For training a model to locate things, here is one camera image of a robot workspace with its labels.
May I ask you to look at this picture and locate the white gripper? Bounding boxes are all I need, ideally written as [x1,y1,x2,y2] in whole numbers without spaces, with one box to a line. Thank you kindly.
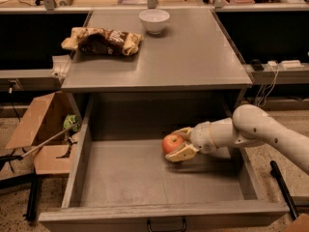
[165,122,217,162]

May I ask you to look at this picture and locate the red apple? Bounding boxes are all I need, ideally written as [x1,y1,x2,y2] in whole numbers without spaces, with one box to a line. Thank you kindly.
[161,133,184,155]

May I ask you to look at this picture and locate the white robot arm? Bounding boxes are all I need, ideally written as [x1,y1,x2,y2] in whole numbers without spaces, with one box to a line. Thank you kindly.
[166,104,309,174]

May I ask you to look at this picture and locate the open grey top drawer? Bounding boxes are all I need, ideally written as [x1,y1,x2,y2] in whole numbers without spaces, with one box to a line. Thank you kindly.
[39,94,288,232]

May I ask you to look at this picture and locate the grey metal cabinet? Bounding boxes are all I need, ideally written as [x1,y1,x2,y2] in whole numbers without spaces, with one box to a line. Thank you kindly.
[62,7,252,93]

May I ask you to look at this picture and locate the black pole right floor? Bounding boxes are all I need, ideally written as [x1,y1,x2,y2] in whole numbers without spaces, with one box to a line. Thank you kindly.
[270,160,299,220]

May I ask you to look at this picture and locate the black small device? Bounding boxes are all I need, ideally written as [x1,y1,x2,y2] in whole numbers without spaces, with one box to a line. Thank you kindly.
[250,59,264,72]

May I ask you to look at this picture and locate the green crumpled bag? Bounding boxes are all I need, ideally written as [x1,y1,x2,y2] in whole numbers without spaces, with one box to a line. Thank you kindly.
[63,114,80,131]

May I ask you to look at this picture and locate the white ceramic bowl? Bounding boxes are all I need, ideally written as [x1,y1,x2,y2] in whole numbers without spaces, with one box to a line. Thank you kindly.
[139,9,170,34]

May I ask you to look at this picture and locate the thin metal rod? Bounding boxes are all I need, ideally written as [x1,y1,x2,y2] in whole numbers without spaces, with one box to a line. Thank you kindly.
[20,123,79,159]

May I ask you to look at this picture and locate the open cardboard box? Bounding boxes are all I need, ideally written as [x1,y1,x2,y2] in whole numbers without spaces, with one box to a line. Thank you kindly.
[5,92,78,175]

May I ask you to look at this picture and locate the brown chip bag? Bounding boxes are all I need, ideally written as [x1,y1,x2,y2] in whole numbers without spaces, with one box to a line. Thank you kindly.
[61,27,144,56]

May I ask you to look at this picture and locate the black stand left floor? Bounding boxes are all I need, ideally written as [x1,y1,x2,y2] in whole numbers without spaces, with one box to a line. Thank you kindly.
[0,155,40,222]

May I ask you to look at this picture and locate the black drawer handle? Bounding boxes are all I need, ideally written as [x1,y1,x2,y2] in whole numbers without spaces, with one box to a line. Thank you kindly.
[147,218,187,232]

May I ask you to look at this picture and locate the white cables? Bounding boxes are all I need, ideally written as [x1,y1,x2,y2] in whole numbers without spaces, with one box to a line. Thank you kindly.
[254,61,280,108]

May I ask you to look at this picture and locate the white plastic bracket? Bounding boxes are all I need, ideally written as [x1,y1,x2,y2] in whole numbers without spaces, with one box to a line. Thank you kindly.
[49,55,70,78]

